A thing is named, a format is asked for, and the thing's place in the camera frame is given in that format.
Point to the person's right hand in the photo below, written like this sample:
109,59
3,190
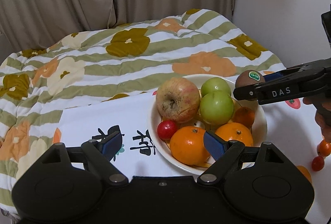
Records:
320,120

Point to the front green apple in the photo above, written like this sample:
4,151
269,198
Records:
217,108

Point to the left large orange mandarin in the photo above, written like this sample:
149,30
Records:
187,146

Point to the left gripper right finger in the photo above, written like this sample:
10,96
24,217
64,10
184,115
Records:
225,154

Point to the right large orange mandarin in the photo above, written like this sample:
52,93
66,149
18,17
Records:
235,131

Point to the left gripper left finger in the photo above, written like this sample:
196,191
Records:
99,155

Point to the green apple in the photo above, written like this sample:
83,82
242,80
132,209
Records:
217,108
215,84

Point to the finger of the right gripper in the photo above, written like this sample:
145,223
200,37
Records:
293,73
252,92

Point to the small orange mandarin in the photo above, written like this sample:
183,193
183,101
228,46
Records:
324,149

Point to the brown kiwi with sticker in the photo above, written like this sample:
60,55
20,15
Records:
249,77

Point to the large orange mandarin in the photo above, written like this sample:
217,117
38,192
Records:
235,131
187,146

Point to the red yellow apple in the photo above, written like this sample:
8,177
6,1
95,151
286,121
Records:
178,99

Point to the oblong red cherry tomato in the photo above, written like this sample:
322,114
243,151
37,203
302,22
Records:
318,163

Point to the round cherry tomato in bowl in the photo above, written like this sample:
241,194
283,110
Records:
166,129

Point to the floral striped quilt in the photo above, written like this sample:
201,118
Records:
95,66

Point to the rear green apple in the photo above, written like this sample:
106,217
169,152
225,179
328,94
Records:
215,84

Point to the small mandarin in bowl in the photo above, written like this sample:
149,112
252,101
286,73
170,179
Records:
244,116

